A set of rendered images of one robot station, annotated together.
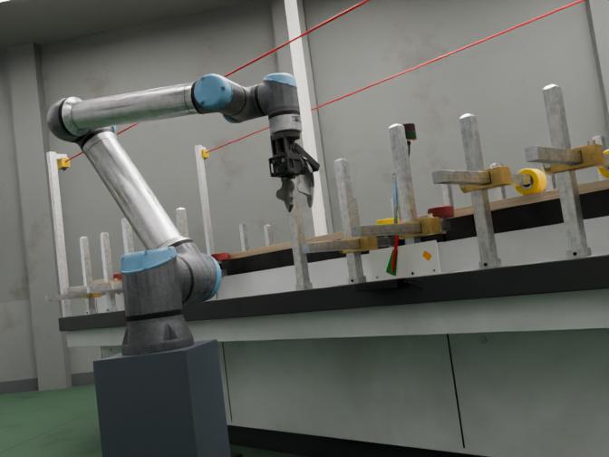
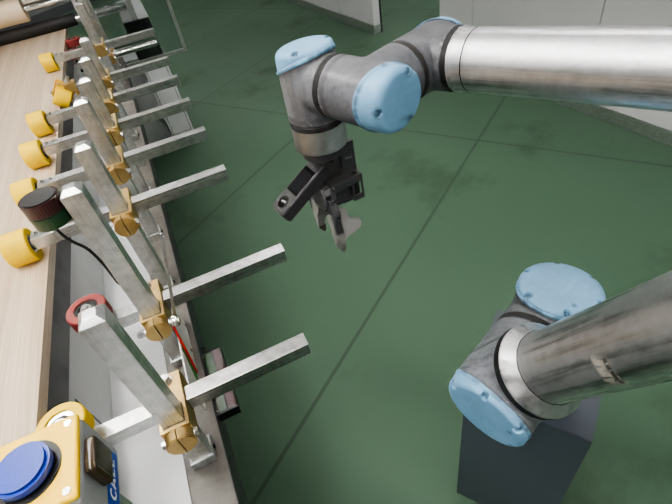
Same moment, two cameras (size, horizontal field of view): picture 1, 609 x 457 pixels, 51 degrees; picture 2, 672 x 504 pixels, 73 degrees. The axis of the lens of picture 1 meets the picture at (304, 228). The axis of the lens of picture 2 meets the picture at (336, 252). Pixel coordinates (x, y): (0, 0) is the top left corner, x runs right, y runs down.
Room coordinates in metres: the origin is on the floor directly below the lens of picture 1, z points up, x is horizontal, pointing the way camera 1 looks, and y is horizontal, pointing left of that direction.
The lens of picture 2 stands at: (2.35, 0.33, 1.53)
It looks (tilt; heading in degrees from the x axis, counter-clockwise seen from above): 42 degrees down; 208
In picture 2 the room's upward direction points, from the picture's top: 12 degrees counter-clockwise
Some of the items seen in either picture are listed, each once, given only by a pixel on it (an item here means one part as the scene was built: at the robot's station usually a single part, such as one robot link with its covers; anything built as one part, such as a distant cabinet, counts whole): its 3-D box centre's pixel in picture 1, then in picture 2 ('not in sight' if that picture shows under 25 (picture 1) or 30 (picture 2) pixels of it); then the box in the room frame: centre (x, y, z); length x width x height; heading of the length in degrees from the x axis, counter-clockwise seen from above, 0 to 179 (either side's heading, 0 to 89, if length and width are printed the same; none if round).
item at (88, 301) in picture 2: (442, 223); (98, 324); (2.01, -0.44, 0.85); 0.08 x 0.08 x 0.11
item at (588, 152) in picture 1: (572, 160); (117, 165); (1.59, -0.69, 0.95); 0.14 x 0.06 x 0.05; 44
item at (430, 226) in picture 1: (417, 228); (153, 310); (1.95, -0.35, 0.85); 0.14 x 0.06 x 0.05; 44
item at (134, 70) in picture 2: not in sight; (124, 73); (0.99, -1.18, 0.95); 0.37 x 0.03 x 0.03; 134
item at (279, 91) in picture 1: (281, 97); (311, 83); (1.74, 0.02, 1.25); 0.10 x 0.09 x 0.12; 67
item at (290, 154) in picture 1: (287, 156); (331, 173); (1.73, 0.02, 1.08); 0.09 x 0.08 x 0.12; 140
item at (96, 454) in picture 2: not in sight; (98, 460); (2.30, 0.06, 1.20); 0.03 x 0.01 x 0.03; 44
